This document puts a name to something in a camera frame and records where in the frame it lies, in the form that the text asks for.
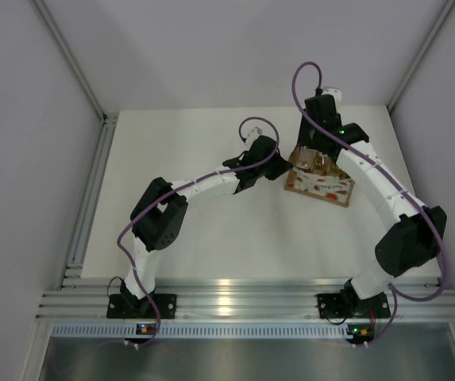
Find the amber bottle white cap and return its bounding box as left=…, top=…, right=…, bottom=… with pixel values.
left=311, top=152, right=334, bottom=176

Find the clear square bottle black cap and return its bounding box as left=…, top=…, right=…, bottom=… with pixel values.
left=295, top=146, right=317, bottom=173

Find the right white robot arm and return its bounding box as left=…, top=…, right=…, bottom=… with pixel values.
left=298, top=87, right=447, bottom=318

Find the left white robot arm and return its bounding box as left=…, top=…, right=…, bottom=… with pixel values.
left=106, top=135, right=292, bottom=320

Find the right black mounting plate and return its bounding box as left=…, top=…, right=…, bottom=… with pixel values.
left=317, top=293, right=391, bottom=321

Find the black mounting plate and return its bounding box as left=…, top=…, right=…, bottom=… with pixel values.
left=106, top=294, right=177, bottom=319
left=317, top=293, right=391, bottom=321

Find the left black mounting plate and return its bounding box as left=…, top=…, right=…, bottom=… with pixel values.
left=106, top=294, right=177, bottom=319

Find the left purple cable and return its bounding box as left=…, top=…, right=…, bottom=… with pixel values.
left=115, top=117, right=280, bottom=350

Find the purple cable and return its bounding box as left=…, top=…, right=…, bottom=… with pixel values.
left=115, top=117, right=280, bottom=350
left=292, top=61, right=450, bottom=346

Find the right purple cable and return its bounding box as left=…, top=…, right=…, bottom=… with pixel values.
left=292, top=61, right=450, bottom=346

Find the right aluminium frame post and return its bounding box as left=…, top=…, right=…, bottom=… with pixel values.
left=387, top=0, right=455, bottom=114

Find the aluminium frame post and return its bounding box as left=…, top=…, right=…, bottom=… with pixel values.
left=387, top=0, right=455, bottom=114
left=29, top=0, right=106, bottom=121

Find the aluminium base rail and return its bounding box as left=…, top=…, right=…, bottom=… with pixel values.
left=36, top=278, right=455, bottom=322

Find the left aluminium frame post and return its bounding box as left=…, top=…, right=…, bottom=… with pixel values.
left=29, top=0, right=106, bottom=121

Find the grey slotted cable duct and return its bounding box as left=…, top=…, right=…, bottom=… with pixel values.
left=52, top=322, right=373, bottom=339

